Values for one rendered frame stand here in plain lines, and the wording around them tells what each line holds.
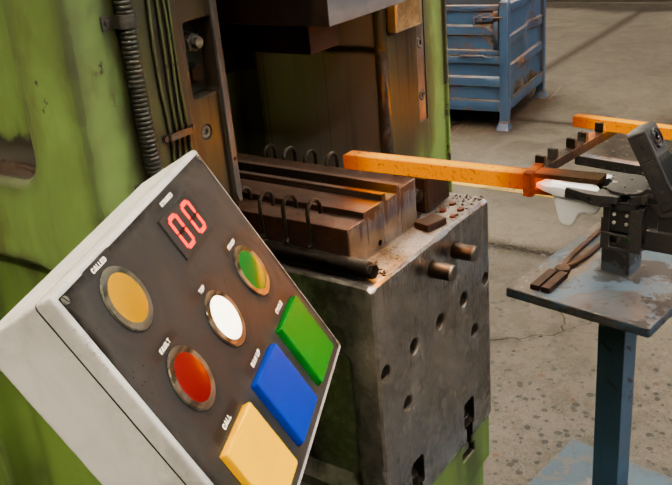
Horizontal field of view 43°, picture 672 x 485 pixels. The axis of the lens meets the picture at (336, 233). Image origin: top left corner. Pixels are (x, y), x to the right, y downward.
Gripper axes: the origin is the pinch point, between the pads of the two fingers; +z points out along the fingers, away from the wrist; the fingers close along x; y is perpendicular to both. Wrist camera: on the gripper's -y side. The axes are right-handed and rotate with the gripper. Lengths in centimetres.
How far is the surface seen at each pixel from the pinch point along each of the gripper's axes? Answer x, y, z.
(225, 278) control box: -51, -5, 12
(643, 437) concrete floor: 90, 105, 6
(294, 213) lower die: -10.3, 7.7, 36.3
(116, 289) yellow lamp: -67, -12, 9
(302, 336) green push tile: -45.1, 3.5, 8.7
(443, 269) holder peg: 0.0, 17.4, 16.4
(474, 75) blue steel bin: 331, 76, 173
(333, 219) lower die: -9.9, 7.6, 29.3
